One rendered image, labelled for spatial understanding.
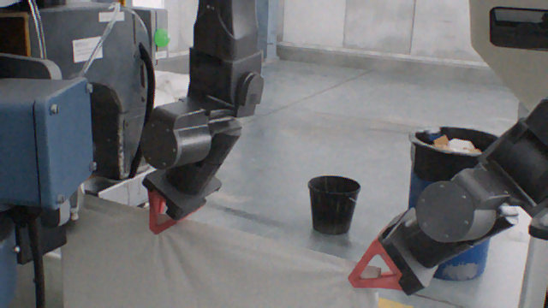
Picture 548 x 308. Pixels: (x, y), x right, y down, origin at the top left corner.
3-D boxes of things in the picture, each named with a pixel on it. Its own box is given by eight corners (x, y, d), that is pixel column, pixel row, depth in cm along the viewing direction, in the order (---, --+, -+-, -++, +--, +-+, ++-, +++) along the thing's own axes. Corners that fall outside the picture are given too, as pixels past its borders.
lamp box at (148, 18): (169, 63, 104) (168, 8, 101) (152, 67, 100) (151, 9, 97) (133, 58, 107) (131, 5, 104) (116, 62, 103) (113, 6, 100)
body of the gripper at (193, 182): (138, 185, 77) (163, 142, 74) (183, 162, 86) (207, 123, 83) (175, 219, 76) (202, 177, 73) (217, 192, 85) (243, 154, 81)
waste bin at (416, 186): (500, 253, 326) (520, 134, 306) (485, 297, 281) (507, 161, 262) (409, 233, 345) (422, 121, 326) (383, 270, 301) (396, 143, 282)
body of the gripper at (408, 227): (375, 245, 65) (432, 211, 61) (401, 213, 74) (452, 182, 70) (411, 296, 65) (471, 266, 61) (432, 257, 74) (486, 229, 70)
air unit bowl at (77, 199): (90, 210, 84) (88, 167, 83) (74, 216, 82) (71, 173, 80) (73, 205, 86) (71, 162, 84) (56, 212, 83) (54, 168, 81)
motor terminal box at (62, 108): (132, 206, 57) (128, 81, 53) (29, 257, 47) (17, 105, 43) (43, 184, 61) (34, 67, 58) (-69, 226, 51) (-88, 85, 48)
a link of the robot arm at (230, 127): (255, 126, 76) (226, 97, 78) (221, 133, 71) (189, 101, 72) (229, 166, 80) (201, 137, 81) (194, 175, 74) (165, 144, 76)
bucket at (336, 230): (364, 223, 355) (368, 181, 347) (347, 242, 329) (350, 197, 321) (317, 212, 367) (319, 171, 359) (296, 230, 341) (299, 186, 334)
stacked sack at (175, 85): (206, 93, 447) (206, 73, 443) (171, 103, 409) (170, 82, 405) (132, 82, 474) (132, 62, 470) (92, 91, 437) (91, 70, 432)
